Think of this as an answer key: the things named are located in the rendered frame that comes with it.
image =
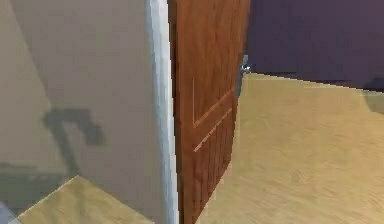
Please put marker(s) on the brown wooden room door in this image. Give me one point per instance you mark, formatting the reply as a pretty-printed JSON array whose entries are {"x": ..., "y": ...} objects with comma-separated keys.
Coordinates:
[{"x": 204, "y": 100}]

